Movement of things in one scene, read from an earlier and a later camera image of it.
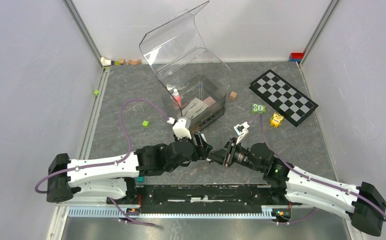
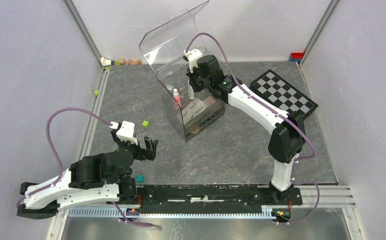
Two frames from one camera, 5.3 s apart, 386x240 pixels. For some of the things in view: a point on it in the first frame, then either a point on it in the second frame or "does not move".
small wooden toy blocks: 105,62 does not move
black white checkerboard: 282,96 does not move
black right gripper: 223,156 to 192,76
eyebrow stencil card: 193,108 does not move
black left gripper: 202,150 to 150,152
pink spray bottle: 178,98 does not move
